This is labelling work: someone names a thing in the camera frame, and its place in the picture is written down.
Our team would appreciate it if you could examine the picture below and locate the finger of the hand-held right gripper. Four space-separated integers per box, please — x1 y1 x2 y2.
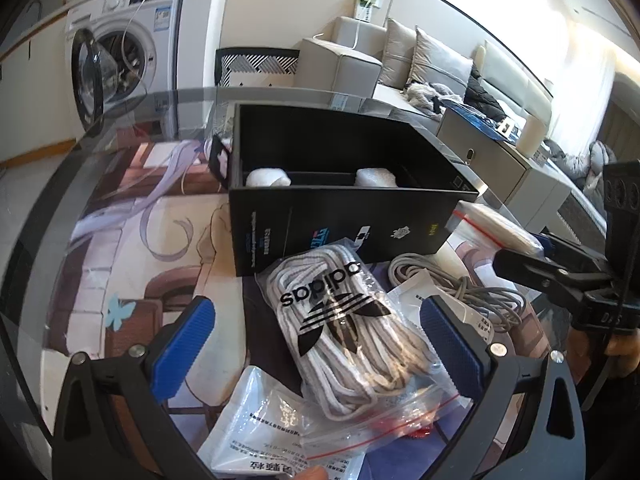
492 247 608 313
537 231 608 272

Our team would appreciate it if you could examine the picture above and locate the person's right hand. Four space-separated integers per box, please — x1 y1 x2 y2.
566 327 640 378

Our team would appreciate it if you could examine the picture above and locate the grey sofa cushion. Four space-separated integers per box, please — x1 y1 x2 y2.
377 17 418 88
407 25 475 93

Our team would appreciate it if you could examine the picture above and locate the grey drawer cabinet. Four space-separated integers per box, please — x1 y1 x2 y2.
437 107 573 231

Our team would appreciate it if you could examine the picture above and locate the black cardboard box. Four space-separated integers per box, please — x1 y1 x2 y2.
227 102 481 278

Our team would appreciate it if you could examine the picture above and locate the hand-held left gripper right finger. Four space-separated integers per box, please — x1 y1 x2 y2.
419 295 587 480

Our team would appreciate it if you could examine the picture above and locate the grey padded garment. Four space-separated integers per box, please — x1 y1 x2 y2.
542 137 608 196

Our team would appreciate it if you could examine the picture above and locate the bag of white shoelaces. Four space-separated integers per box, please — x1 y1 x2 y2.
255 237 463 423

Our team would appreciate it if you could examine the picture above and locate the blue tray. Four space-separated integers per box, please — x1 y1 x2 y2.
442 101 521 142

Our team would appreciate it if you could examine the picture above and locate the beige sofa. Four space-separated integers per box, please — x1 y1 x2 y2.
295 15 556 128

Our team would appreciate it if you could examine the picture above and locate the grey furry cloth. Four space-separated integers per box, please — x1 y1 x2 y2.
405 82 463 116

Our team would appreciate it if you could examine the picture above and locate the white kitchen base cabinet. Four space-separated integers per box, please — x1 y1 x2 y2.
0 0 71 163

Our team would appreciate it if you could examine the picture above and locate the black jacket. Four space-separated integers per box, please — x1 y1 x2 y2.
465 67 508 121

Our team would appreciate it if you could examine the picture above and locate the grey cable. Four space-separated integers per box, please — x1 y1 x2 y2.
387 252 531 333

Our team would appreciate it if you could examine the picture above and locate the clear red-striped zip bag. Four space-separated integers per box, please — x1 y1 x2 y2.
300 380 473 466

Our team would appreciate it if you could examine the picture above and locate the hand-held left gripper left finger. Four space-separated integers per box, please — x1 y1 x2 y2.
52 296 217 480

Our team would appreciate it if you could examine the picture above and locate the white cylinder container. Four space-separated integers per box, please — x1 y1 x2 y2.
517 115 547 158

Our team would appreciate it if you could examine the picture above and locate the wall socket with charger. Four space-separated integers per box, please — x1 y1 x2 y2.
352 0 383 23

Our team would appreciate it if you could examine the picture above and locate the black white patterned chair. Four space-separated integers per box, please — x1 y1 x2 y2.
215 47 301 91

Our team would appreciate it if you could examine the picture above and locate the white washing machine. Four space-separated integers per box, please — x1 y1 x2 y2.
65 0 187 141

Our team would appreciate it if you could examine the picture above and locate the zip bag with white contents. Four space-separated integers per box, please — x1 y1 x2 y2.
447 200 543 261

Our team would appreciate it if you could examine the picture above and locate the white foam roll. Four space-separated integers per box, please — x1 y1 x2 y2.
355 166 398 188
245 167 292 187

